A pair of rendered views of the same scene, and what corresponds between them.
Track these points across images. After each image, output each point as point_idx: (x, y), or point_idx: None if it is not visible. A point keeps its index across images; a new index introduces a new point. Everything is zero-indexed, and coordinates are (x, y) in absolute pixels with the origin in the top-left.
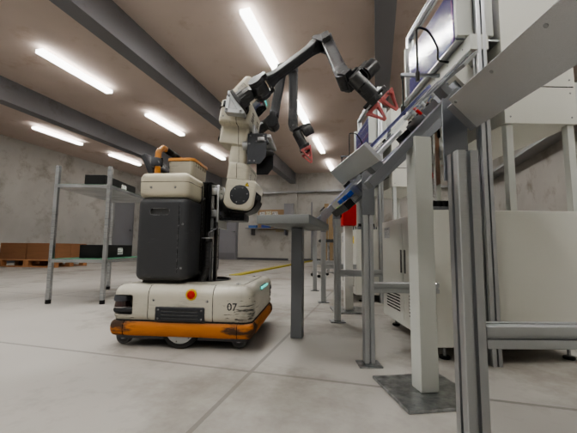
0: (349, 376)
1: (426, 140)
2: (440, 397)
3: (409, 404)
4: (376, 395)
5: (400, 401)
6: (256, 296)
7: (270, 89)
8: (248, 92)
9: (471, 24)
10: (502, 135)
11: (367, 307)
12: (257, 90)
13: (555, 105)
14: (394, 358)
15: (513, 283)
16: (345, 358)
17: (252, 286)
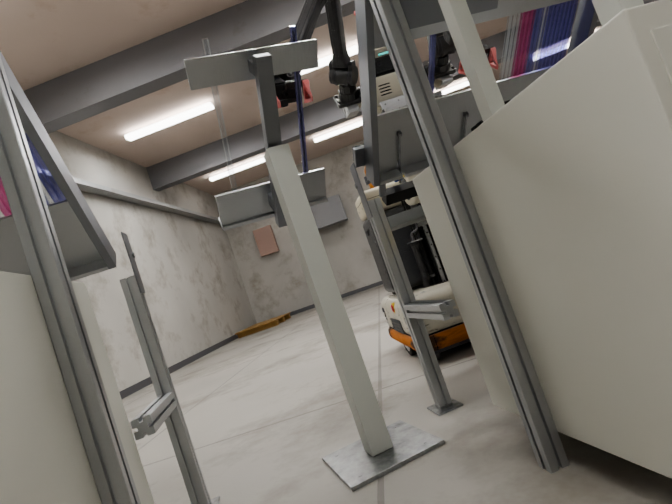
0: (397, 414)
1: (267, 155)
2: (359, 460)
3: (335, 453)
4: (357, 438)
5: (339, 449)
6: None
7: (348, 68)
8: (340, 88)
9: None
10: None
11: (411, 336)
12: (339, 83)
13: None
14: (487, 407)
15: (536, 296)
16: (454, 393)
17: (426, 295)
